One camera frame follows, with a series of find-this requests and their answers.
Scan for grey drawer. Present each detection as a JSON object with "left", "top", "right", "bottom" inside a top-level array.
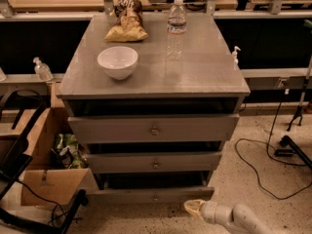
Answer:
[
  {"left": 68, "top": 114, "right": 239, "bottom": 144},
  {"left": 87, "top": 152, "right": 222, "bottom": 174},
  {"left": 89, "top": 172, "right": 215, "bottom": 204}
]

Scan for clear pump bottle left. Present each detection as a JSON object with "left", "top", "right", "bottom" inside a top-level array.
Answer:
[{"left": 33, "top": 57, "right": 53, "bottom": 81}]

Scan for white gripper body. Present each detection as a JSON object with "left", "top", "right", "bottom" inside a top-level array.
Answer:
[{"left": 199, "top": 201, "right": 233, "bottom": 225}]

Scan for black stand leg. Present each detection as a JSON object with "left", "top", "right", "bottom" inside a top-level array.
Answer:
[{"left": 274, "top": 136, "right": 312, "bottom": 170}]

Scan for clear plastic water bottle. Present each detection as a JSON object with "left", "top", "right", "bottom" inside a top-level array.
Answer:
[{"left": 167, "top": 0, "right": 187, "bottom": 60}]

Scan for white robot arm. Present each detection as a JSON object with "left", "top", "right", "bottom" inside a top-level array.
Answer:
[{"left": 184, "top": 199, "right": 275, "bottom": 234}]

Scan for grey drawer cabinet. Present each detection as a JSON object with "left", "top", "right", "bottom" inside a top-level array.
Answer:
[{"left": 56, "top": 12, "right": 252, "bottom": 190}]

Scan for green snack bags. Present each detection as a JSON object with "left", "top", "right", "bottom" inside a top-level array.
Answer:
[{"left": 51, "top": 134, "right": 88, "bottom": 169}]

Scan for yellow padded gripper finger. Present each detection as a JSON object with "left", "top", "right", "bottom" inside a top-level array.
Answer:
[{"left": 183, "top": 199, "right": 205, "bottom": 216}]

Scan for grey top drawer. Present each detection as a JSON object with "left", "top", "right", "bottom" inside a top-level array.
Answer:
[{"left": 68, "top": 114, "right": 239, "bottom": 144}]

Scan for black chair frame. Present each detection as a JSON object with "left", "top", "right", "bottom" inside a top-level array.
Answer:
[{"left": 0, "top": 89, "right": 88, "bottom": 234}]

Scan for tripod stand right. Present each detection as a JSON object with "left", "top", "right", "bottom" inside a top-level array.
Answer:
[{"left": 287, "top": 57, "right": 312, "bottom": 132}]

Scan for small white pump bottle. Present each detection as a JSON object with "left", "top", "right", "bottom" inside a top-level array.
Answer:
[{"left": 232, "top": 46, "right": 241, "bottom": 64}]

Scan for grey bottom drawer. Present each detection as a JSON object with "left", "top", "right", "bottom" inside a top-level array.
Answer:
[{"left": 89, "top": 172, "right": 215, "bottom": 204}]

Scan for black floor cable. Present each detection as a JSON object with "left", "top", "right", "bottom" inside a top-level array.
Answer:
[{"left": 234, "top": 81, "right": 312, "bottom": 201}]

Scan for white ceramic bowl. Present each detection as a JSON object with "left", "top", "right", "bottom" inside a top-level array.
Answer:
[{"left": 97, "top": 46, "right": 138, "bottom": 80}]

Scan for open cardboard box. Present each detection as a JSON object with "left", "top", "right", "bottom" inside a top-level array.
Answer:
[{"left": 0, "top": 82, "right": 99, "bottom": 207}]

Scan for yellow chip bag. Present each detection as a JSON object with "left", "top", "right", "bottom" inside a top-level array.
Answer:
[{"left": 105, "top": 0, "right": 148, "bottom": 42}]

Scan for grey middle drawer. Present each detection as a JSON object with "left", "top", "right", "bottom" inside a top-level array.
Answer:
[{"left": 87, "top": 152, "right": 222, "bottom": 174}]

